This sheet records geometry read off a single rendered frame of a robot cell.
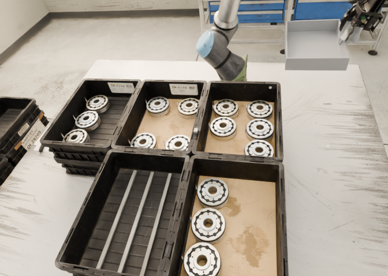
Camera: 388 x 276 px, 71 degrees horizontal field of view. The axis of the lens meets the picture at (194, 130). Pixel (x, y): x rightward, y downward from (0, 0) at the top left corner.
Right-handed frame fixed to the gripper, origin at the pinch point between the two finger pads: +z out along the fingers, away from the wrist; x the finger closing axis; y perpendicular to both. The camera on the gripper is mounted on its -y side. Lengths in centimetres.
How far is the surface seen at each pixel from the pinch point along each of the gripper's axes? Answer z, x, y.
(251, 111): 29.9, -24.2, 15.1
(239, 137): 34, -27, 27
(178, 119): 41, -53, 18
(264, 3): 60, -4, -164
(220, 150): 36, -34, 34
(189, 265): 34, -40, 76
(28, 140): 110, -147, 3
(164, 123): 43, -58, 21
